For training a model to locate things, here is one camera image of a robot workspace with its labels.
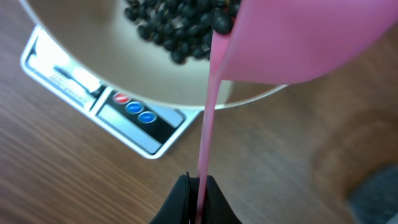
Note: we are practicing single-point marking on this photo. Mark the black beans in bowl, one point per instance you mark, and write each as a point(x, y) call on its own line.
point(182, 27)

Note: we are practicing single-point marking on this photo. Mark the white bowl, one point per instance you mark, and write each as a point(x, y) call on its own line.
point(100, 38)

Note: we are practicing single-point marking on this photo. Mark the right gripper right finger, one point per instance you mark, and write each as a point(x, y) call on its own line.
point(216, 209)

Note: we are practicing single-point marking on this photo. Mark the pink plastic measuring scoop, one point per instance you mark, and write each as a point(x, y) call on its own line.
point(283, 42)

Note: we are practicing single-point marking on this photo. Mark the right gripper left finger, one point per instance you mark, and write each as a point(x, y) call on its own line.
point(180, 206)

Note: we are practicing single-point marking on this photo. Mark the white digital kitchen scale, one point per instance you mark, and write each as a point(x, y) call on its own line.
point(146, 128)

